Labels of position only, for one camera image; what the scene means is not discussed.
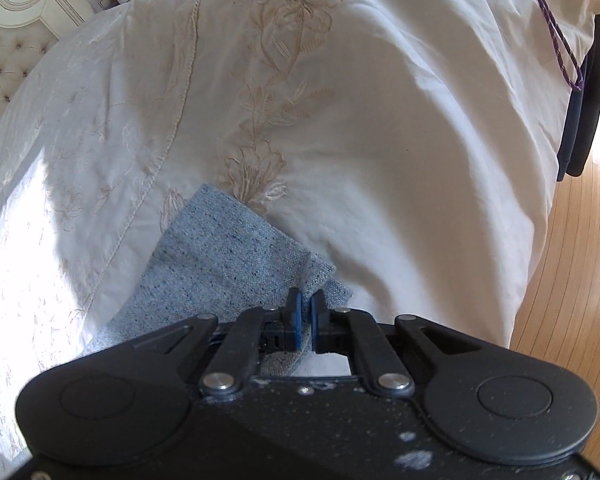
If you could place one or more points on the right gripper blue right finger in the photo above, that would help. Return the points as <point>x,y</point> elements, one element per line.
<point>320,321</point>

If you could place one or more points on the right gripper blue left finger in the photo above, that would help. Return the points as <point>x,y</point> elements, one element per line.
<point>293,320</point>

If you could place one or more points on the grey speckled pants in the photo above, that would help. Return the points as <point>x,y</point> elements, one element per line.
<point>219,257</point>

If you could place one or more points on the cream embroidered bedspread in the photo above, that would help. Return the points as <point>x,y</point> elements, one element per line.
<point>411,143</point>

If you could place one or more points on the tufted cream headboard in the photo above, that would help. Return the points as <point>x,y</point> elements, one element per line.
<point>28,30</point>

